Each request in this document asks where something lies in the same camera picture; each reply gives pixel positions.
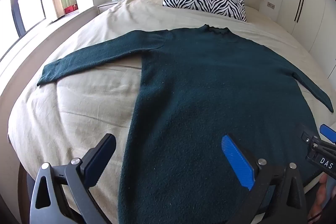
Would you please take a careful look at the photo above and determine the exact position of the dark green sweater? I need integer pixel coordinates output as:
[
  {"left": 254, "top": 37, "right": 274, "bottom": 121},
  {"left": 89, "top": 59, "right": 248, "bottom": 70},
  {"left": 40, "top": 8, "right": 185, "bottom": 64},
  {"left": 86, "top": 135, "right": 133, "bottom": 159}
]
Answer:
[{"left": 37, "top": 24, "right": 334, "bottom": 224}]

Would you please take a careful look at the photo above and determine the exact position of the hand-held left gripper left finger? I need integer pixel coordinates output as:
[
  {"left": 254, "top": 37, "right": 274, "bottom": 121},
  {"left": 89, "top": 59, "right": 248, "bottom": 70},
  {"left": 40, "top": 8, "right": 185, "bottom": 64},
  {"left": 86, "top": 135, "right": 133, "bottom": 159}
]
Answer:
[{"left": 30, "top": 133, "right": 117, "bottom": 224}]

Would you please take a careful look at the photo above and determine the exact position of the red box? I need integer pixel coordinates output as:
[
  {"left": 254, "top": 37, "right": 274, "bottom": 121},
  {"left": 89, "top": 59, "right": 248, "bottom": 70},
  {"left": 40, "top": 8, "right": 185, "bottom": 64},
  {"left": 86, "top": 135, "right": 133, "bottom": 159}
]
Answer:
[{"left": 64, "top": 3, "right": 79, "bottom": 15}]

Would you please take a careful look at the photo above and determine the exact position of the person's right hand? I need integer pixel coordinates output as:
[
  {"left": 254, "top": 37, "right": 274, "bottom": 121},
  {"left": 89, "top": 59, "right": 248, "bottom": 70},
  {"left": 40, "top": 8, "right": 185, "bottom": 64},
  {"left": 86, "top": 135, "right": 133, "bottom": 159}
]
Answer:
[{"left": 307, "top": 174, "right": 329, "bottom": 224}]

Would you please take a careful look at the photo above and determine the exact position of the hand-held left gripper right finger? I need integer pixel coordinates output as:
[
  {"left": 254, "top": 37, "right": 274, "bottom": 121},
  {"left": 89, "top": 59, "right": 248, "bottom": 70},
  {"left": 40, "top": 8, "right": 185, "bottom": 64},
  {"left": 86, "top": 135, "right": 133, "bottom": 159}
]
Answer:
[{"left": 221, "top": 134, "right": 308, "bottom": 224}]

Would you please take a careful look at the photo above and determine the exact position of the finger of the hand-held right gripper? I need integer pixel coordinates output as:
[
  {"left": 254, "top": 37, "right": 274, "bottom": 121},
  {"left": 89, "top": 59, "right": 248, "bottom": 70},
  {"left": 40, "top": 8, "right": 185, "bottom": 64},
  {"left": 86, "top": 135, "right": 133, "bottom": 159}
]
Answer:
[
  {"left": 319, "top": 123, "right": 336, "bottom": 144},
  {"left": 297, "top": 123, "right": 320, "bottom": 146}
]

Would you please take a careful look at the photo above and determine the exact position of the beige bed sheet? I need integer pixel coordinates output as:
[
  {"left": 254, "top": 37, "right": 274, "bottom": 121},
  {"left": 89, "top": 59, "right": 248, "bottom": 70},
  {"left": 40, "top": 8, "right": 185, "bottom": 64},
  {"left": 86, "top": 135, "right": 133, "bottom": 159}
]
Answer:
[{"left": 7, "top": 0, "right": 332, "bottom": 215}]

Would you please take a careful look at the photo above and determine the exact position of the white wardrobe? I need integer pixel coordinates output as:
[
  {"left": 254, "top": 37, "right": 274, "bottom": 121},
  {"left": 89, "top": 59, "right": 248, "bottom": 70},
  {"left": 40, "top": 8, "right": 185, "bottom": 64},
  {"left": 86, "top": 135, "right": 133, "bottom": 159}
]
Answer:
[{"left": 277, "top": 0, "right": 336, "bottom": 81}]

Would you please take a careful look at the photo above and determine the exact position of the white nightstand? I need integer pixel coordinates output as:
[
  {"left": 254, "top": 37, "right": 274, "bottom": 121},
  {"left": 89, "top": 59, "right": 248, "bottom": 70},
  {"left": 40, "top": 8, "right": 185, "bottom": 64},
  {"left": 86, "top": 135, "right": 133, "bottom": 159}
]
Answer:
[{"left": 97, "top": 0, "right": 127, "bottom": 14}]

